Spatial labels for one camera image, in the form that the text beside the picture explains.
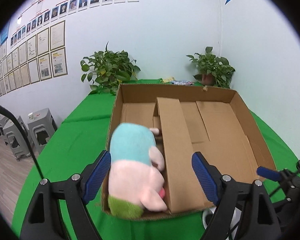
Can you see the green tablecloth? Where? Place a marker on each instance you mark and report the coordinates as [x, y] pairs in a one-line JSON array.
[[80, 139]]

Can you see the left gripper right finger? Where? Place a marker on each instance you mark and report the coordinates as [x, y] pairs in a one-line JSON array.
[[258, 219]]

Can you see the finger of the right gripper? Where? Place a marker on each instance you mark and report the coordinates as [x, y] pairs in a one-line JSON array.
[[268, 173]]

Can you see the left potted green plant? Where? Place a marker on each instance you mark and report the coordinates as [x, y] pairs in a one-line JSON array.
[[105, 70]]

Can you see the long brown cardboard box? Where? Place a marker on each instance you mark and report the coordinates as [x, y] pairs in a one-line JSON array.
[[183, 133]]

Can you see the framed certificate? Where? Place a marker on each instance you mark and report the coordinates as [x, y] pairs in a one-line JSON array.
[[57, 35], [59, 66]]

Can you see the framed certificate lower right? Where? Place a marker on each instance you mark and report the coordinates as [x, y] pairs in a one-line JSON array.
[[59, 66]]

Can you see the right potted green plant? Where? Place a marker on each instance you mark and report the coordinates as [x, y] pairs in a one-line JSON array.
[[212, 70]]

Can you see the white hair dryer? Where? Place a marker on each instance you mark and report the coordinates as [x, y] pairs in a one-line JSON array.
[[208, 214]]

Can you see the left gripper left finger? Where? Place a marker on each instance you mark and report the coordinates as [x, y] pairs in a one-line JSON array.
[[43, 219]]

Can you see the grey plastic stool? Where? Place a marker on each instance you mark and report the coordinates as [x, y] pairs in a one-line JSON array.
[[15, 140], [42, 128]]

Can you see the large open cardboard box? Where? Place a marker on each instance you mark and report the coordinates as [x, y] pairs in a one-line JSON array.
[[236, 146]]

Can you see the framed certificate upper right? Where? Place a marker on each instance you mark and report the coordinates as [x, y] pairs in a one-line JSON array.
[[57, 35]]

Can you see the potted green plant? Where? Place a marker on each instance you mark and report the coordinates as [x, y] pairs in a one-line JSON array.
[[212, 70], [105, 70]]

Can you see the pink teal plush toy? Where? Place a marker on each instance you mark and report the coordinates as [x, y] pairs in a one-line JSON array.
[[135, 182]]

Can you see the paper cup on stool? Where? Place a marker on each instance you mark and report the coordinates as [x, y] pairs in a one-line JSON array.
[[31, 116]]

